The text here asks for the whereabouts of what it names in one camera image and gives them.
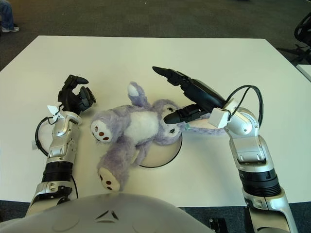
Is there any black bracket below table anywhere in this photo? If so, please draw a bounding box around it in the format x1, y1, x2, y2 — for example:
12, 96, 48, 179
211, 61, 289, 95
208, 217, 226, 233

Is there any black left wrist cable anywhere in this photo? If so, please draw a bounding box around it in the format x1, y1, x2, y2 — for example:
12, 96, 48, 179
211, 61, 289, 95
35, 116, 53, 156

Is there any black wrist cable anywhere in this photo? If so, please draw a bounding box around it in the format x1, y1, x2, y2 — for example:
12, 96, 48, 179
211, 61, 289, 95
225, 84, 264, 122
35, 116, 53, 156

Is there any purple plush bunny doll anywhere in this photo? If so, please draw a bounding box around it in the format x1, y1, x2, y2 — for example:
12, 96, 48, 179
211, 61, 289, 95
90, 81, 225, 192

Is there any white neighbouring table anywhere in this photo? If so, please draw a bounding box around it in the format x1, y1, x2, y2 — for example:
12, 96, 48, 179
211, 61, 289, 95
296, 64, 311, 82

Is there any black office chair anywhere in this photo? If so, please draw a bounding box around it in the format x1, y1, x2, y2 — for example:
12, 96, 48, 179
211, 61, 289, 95
278, 17, 311, 63

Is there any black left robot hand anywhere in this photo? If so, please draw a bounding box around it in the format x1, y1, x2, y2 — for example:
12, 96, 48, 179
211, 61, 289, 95
57, 74, 97, 117

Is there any white sneaker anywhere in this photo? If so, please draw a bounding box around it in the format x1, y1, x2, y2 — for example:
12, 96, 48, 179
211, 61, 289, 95
1, 24, 20, 32

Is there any person leg in jeans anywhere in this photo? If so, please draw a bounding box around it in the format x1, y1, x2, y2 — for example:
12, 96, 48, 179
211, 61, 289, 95
0, 0, 14, 28

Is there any white left wrist tag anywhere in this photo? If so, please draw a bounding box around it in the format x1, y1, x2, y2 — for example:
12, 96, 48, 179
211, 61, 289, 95
47, 104, 66, 119

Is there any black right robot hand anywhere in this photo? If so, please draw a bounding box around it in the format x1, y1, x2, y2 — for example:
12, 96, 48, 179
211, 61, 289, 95
152, 66, 228, 125

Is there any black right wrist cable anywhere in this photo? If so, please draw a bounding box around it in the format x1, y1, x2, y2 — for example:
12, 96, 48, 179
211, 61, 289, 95
225, 84, 264, 122

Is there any grey robot torso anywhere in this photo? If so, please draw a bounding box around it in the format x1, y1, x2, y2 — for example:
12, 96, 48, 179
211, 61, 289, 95
0, 193, 216, 233

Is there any white right wrist tag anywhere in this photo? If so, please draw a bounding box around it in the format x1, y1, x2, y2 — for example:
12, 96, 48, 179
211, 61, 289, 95
208, 99, 240, 129

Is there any white plate with black rim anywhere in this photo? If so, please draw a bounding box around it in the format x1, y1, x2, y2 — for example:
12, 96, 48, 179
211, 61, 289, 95
139, 133, 183, 168

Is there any white wrist tag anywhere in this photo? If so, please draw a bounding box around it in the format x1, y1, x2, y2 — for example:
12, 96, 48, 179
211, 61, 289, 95
208, 99, 240, 129
47, 104, 66, 119

